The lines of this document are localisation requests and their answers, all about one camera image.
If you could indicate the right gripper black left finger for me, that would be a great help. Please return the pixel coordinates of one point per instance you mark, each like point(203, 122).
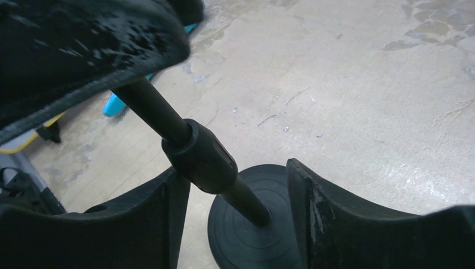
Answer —
point(141, 228)

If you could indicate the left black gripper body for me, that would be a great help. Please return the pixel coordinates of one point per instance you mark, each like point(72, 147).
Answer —
point(57, 54)

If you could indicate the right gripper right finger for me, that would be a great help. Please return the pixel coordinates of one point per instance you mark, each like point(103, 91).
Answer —
point(337, 229)

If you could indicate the black round-base stand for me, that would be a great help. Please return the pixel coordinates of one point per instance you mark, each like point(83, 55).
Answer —
point(249, 223)

